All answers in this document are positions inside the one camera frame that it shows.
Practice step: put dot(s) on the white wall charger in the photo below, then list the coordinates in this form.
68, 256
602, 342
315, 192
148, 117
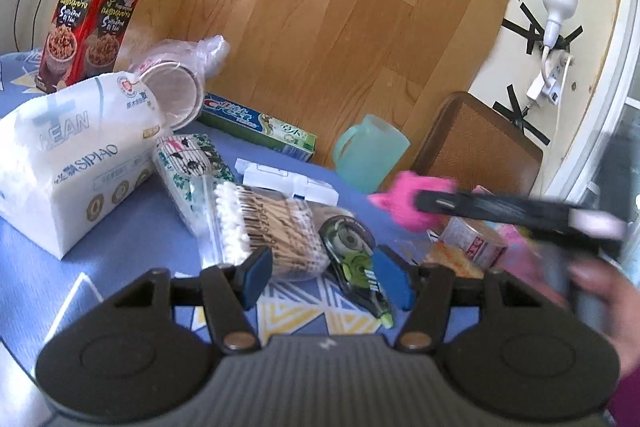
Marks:
549, 84

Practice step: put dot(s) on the teal plastic mug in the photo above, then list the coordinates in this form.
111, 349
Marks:
367, 152

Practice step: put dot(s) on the white round tin can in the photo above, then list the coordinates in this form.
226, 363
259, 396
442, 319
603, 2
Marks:
480, 243

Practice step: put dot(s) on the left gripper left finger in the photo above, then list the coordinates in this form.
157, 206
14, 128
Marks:
227, 293

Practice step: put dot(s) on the patterned tissue packet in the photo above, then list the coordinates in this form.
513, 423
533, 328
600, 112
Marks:
180, 159

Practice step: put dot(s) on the pink tin box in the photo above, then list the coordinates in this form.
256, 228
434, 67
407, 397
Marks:
511, 249

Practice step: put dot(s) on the white window frame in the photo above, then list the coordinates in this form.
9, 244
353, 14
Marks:
603, 112

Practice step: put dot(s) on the white light bulb socket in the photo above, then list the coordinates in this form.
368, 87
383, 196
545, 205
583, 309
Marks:
557, 12

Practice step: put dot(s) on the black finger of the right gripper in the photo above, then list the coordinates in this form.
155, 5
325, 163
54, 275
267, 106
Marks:
565, 225

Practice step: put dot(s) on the person right hand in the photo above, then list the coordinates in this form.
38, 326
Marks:
621, 297

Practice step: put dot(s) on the snack cake in bag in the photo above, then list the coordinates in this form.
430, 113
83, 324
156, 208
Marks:
453, 258

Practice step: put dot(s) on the green correction tape dispenser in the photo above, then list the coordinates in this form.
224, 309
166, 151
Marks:
349, 245

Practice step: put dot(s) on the red snack box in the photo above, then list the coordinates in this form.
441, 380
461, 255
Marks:
83, 41

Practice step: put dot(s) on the green toothpaste box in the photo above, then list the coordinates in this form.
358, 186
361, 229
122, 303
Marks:
256, 127

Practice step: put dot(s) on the white keychain bag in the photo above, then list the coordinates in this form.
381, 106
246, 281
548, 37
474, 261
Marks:
290, 184

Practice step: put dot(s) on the paper cups in plastic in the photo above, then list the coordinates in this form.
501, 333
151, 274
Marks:
176, 72

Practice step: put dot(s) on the pink fluffy soft object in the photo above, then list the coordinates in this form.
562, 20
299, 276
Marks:
399, 201

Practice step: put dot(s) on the white tissue pack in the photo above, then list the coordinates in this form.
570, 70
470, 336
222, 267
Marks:
69, 158

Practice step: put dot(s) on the cotton swabs bag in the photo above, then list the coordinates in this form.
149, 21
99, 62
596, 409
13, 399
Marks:
230, 221

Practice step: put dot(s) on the blue patterned tablecloth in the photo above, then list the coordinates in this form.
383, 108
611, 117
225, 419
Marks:
114, 334

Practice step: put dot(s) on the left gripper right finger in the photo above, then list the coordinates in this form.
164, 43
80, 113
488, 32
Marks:
424, 291

